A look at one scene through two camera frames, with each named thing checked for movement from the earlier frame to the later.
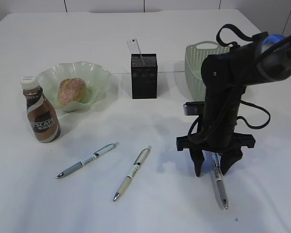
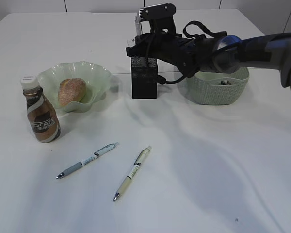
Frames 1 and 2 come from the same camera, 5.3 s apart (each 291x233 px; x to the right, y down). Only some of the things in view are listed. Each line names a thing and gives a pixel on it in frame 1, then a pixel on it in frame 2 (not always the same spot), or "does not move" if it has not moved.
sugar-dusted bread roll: [72, 89] does not move
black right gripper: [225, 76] to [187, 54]
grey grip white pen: [219, 178] to [138, 25]
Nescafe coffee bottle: [43, 116] does not move
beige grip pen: [143, 154] does not move
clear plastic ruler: [133, 45] does not move
